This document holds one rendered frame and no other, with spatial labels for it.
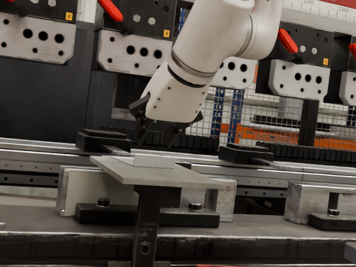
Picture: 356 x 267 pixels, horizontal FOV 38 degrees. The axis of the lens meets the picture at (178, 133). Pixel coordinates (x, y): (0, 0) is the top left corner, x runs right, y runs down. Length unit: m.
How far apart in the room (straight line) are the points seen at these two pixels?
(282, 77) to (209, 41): 0.42
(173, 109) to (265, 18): 0.22
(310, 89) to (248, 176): 0.37
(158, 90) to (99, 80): 0.74
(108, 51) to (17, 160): 0.41
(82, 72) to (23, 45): 0.59
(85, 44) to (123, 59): 0.55
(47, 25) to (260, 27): 0.41
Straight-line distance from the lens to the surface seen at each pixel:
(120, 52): 1.04
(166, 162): 0.98
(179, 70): 0.83
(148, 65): 1.05
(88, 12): 5.42
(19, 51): 1.01
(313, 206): 1.30
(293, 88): 1.21
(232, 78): 1.13
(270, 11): 0.85
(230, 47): 0.82
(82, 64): 1.58
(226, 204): 1.17
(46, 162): 1.30
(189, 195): 1.13
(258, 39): 0.84
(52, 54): 1.01
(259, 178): 1.51
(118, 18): 1.01
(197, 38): 0.80
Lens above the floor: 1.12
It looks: 3 degrees down
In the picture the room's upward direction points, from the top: 7 degrees clockwise
